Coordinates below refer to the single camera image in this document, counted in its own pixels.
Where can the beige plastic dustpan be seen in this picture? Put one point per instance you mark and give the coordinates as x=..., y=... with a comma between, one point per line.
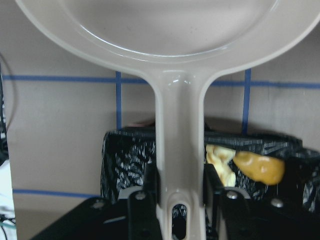
x=179, y=47

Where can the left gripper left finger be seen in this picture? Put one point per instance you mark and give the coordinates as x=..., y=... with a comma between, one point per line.
x=151, y=181

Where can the black lined trash bin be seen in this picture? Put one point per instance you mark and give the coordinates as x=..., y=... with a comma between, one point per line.
x=290, y=210

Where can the pale crumpled paper scrap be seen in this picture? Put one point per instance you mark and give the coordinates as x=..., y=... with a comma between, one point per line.
x=220, y=157

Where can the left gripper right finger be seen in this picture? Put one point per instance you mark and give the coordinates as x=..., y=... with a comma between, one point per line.
x=212, y=188

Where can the crumpled yellow paper ball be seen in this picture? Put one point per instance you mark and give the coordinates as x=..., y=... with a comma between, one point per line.
x=260, y=168

